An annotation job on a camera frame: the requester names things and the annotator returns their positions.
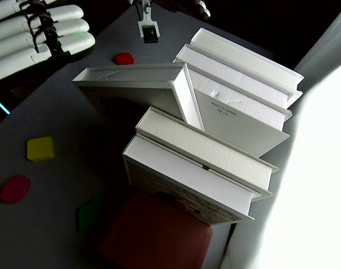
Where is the fake book Chinese title spine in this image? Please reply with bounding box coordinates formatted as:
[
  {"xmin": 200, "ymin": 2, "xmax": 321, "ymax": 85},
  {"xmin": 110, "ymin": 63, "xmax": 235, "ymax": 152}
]
[{"xmin": 134, "ymin": 105, "xmax": 281, "ymax": 201}]

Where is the yellow square block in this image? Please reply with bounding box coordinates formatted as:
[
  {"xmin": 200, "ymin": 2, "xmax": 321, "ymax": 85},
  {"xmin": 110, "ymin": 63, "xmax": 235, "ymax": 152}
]
[{"xmin": 26, "ymin": 136, "xmax": 56, "ymax": 163}]

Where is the red heart block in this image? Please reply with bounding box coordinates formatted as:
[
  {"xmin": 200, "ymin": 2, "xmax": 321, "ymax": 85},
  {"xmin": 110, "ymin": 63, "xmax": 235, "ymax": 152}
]
[{"xmin": 113, "ymin": 52, "xmax": 135, "ymax": 66}]

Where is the blurred white foreground surface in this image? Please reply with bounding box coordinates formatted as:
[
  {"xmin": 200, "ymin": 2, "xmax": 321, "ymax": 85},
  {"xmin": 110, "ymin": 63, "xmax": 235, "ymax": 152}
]
[{"xmin": 219, "ymin": 0, "xmax": 341, "ymax": 269}]

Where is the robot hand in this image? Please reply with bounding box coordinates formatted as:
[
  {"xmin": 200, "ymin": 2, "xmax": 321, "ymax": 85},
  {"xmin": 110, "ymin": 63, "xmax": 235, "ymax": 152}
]
[
  {"xmin": 0, "ymin": 0, "xmax": 96, "ymax": 82},
  {"xmin": 184, "ymin": 0, "xmax": 212, "ymax": 21}
]

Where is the fake book India title spine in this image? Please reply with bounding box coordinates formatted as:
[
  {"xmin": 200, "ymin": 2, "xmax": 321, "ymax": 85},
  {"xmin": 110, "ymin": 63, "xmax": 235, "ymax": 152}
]
[{"xmin": 71, "ymin": 62, "xmax": 207, "ymax": 132}]

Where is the fake book black white spine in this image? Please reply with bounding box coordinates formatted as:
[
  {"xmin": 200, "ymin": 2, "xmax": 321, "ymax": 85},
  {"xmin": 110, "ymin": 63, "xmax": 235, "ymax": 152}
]
[{"xmin": 122, "ymin": 133, "xmax": 255, "ymax": 227}]

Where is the fake book plain white spine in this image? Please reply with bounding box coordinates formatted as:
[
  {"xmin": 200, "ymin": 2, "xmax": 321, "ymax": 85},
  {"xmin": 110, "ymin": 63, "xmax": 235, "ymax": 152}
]
[{"xmin": 191, "ymin": 27, "xmax": 305, "ymax": 95}]

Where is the small camera on white bracket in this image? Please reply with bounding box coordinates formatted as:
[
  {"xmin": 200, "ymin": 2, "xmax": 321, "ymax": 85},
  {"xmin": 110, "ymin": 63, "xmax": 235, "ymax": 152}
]
[{"xmin": 130, "ymin": 0, "xmax": 161, "ymax": 45}]

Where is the fake book special edition spine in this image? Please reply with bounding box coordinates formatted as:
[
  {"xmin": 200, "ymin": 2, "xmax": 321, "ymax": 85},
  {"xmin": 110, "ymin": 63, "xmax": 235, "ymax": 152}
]
[{"xmin": 172, "ymin": 43, "xmax": 304, "ymax": 114}]

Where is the magenta oval block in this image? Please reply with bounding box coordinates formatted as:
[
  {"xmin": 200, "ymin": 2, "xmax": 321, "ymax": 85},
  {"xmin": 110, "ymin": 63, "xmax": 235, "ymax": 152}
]
[{"xmin": 0, "ymin": 175, "xmax": 32, "ymax": 204}]

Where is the cyan light strip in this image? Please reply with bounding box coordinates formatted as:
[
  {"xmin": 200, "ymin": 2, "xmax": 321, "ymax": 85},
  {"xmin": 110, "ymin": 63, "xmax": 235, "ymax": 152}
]
[{"xmin": 0, "ymin": 96, "xmax": 12, "ymax": 115}]

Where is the red hardcover book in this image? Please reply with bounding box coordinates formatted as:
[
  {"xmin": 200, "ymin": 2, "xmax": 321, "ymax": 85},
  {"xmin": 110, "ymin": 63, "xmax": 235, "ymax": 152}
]
[{"xmin": 98, "ymin": 189, "xmax": 215, "ymax": 269}]

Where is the grey table cloth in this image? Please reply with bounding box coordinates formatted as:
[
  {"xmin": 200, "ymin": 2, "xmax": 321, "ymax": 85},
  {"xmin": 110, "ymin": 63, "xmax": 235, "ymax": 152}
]
[{"xmin": 0, "ymin": 0, "xmax": 235, "ymax": 269}]

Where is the green square block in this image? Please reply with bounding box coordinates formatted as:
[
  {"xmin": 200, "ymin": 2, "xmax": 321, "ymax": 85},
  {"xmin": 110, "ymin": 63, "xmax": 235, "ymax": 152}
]
[{"xmin": 76, "ymin": 198, "xmax": 102, "ymax": 233}]

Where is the fake book blank grey spine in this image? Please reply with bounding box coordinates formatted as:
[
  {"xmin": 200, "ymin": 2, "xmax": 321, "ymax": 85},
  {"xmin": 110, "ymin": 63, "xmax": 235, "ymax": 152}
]
[{"xmin": 186, "ymin": 66, "xmax": 291, "ymax": 158}]

